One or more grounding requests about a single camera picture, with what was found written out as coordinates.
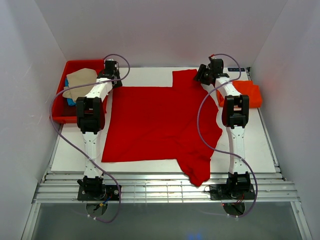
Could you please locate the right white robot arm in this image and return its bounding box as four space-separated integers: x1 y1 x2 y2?
194 63 254 200

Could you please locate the blue folded t shirt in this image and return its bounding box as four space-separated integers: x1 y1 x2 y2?
64 78 76 107

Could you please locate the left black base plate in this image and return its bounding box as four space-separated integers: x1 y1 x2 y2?
76 184 120 202

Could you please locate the folded orange t shirt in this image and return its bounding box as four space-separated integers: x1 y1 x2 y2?
216 80 263 109

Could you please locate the beige folded t shirt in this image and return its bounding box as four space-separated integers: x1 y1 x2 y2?
62 68 97 101

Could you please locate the aluminium rail frame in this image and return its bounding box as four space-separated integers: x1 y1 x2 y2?
20 66 313 240

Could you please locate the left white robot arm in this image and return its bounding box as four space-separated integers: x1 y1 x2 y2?
76 70 122 200

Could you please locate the red plastic bin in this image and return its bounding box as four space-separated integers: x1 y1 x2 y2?
52 59 105 124

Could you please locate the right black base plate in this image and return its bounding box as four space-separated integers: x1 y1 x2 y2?
208 184 256 200

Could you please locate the red t shirt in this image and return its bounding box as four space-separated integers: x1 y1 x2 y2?
102 69 223 186

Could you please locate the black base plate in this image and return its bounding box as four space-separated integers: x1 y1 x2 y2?
208 184 256 200
76 184 120 202

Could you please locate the blue table label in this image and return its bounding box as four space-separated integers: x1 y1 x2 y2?
227 67 246 72

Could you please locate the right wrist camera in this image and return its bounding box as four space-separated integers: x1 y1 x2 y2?
208 57 224 75

